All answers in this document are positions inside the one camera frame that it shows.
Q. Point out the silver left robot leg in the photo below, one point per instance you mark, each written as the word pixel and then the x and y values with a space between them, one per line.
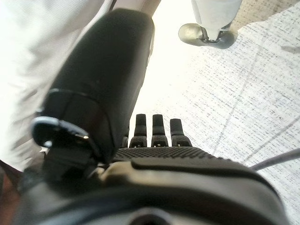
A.
pixel 215 14

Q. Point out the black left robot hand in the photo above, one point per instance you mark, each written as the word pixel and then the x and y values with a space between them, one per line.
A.
pixel 100 70

